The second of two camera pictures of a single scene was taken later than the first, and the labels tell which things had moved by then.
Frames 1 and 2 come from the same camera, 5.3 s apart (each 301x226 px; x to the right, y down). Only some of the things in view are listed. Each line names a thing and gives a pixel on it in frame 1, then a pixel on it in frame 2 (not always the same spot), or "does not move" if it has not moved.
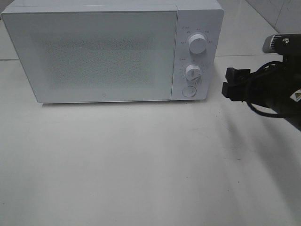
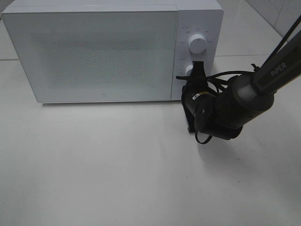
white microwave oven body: [103, 51] does not move
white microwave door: [116, 56] does not move
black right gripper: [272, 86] → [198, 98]
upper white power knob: [197, 44] does not move
